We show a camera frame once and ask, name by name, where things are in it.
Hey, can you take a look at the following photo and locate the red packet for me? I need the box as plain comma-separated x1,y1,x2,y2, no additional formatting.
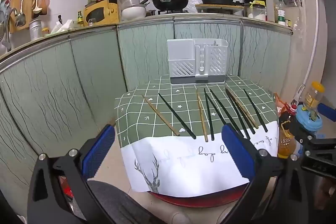
58,175,74,199

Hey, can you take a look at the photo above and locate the metal spatula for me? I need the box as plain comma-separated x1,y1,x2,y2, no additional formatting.
14,0,27,28

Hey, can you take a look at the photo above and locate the dark sauce bottle red cap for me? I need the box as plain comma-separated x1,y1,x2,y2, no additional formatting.
277,104,298,159

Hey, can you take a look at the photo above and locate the white plastic utensil holder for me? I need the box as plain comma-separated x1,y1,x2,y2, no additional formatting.
167,38,228,86

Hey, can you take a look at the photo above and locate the blue plastic container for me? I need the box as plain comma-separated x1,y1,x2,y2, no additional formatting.
295,104,324,133

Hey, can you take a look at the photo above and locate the yellow-capped clear jar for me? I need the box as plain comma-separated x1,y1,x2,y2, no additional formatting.
304,81,326,110

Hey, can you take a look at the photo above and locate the person's right hand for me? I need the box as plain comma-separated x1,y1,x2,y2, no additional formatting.
319,179,336,214

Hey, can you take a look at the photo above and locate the red round table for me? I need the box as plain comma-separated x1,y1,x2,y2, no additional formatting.
148,183,251,205

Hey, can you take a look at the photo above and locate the white pot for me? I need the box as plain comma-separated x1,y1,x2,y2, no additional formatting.
121,4,147,21

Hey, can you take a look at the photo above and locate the person's grey trouser leg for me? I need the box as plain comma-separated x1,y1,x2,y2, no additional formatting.
87,181,189,224

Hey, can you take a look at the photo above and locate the white squeeze bottle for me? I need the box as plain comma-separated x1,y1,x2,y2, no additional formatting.
266,0,275,23

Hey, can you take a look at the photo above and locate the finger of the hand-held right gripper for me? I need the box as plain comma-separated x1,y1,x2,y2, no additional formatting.
289,118,318,146
316,104,336,119

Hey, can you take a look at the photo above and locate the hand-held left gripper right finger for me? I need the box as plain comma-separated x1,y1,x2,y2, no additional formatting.
221,123,313,224

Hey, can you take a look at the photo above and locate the yellow toaster oven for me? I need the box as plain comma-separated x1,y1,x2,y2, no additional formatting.
83,0,120,27

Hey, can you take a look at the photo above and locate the metal clip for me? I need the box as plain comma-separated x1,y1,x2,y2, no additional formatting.
290,84,307,107

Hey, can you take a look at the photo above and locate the wooden chopstick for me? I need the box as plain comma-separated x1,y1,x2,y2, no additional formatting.
226,87,259,129
142,94,180,137
196,89,209,143

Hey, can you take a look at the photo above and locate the black chopstick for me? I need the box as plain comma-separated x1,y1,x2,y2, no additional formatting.
206,93,227,125
243,88,268,133
229,96,251,140
209,89,245,137
204,88,215,141
158,93,197,140
225,88,256,135

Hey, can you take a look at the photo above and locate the green checked tablecloth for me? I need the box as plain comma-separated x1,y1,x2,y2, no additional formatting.
115,74,279,197

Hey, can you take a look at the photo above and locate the hanging wooden cutting board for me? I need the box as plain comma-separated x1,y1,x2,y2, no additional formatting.
10,0,34,33

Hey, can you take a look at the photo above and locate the green-label jar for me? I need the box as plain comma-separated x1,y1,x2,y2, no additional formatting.
277,7,286,26

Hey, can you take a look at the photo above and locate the black wok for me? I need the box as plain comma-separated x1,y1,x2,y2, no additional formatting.
151,0,190,11

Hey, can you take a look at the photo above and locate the white tissue pack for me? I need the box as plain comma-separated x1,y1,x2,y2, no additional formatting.
50,19,74,35

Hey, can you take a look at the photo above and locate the metal cup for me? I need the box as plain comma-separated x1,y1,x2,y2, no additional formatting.
29,19,43,41

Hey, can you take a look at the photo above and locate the white pipe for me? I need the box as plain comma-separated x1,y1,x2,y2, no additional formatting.
302,0,320,88

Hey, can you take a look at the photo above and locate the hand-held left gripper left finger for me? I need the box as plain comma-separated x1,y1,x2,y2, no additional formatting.
28,124,116,224

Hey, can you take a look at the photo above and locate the black-lidded blender jar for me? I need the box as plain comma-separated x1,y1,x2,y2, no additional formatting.
243,0,267,20

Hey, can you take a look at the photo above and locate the orange plastic bag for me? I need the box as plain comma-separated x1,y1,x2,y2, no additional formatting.
272,93,292,115

